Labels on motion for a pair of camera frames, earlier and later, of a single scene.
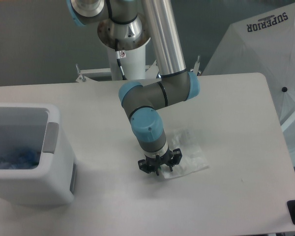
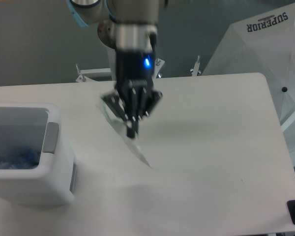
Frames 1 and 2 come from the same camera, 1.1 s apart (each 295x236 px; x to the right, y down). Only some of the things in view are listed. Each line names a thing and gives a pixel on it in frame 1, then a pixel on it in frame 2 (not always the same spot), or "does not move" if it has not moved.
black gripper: [155, 162] to [134, 73]
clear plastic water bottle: [27, 158] does not move
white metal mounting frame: [151, 71] does not move
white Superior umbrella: [272, 44] does not move
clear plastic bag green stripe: [192, 160] to [119, 124]
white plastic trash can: [15, 127] does not move
